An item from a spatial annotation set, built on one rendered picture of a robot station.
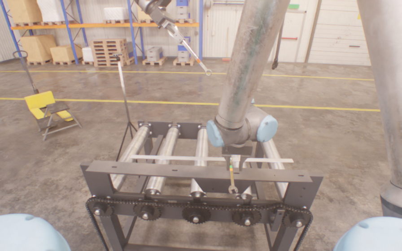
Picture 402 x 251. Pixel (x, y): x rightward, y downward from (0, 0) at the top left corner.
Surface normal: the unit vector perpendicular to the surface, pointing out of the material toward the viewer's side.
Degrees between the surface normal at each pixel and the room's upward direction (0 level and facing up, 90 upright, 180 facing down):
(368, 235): 5
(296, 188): 90
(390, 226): 5
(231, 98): 100
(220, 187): 90
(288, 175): 0
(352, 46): 90
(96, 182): 90
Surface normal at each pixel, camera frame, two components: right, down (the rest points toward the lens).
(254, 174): 0.01, -0.87
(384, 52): -0.97, 0.19
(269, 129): 0.47, 0.43
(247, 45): -0.54, 0.55
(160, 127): -0.06, 0.49
